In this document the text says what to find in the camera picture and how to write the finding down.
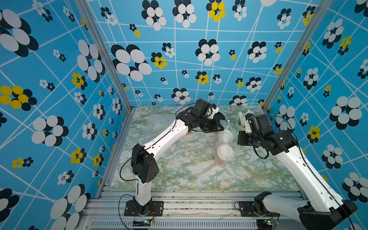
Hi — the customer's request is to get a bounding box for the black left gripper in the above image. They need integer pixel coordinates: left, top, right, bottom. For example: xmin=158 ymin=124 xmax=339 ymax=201
xmin=199 ymin=116 xmax=226 ymax=132

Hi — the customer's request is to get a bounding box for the red cup white lid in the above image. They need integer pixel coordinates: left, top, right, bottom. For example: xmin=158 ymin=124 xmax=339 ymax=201
xmin=218 ymin=129 xmax=234 ymax=143

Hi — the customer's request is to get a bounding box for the translucent plastic carrier bag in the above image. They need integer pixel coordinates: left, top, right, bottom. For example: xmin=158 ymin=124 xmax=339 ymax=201
xmin=214 ymin=119 xmax=236 ymax=167

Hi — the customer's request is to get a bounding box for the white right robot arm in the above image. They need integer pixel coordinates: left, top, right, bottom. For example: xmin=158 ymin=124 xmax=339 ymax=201
xmin=238 ymin=114 xmax=357 ymax=230

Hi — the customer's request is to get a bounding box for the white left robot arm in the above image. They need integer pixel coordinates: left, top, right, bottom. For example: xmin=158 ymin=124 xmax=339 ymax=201
xmin=124 ymin=99 xmax=225 ymax=217

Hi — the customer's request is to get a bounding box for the green straw holder cup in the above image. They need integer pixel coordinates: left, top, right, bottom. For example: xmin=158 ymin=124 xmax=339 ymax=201
xmin=235 ymin=118 xmax=246 ymax=131

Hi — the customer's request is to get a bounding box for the white paper straws bundle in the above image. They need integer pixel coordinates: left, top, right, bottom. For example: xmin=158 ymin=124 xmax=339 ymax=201
xmin=239 ymin=109 xmax=254 ymax=126

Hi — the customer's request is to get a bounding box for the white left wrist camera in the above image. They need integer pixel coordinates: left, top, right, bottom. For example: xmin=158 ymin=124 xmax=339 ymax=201
xmin=208 ymin=103 xmax=219 ymax=119

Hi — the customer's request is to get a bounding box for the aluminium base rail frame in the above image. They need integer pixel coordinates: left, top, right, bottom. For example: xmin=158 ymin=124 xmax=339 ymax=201
xmin=78 ymin=188 xmax=304 ymax=230

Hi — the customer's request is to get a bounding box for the aluminium right corner post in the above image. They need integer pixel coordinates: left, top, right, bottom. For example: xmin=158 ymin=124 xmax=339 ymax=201
xmin=262 ymin=0 xmax=333 ymax=112

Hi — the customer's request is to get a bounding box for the aluminium corner post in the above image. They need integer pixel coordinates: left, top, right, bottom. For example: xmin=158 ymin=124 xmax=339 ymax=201
xmin=75 ymin=0 xmax=132 ymax=113
xmin=262 ymin=0 xmax=333 ymax=112

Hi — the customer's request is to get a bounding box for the aluminium left corner post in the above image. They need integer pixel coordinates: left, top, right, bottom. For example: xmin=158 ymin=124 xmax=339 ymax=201
xmin=75 ymin=0 xmax=132 ymax=113

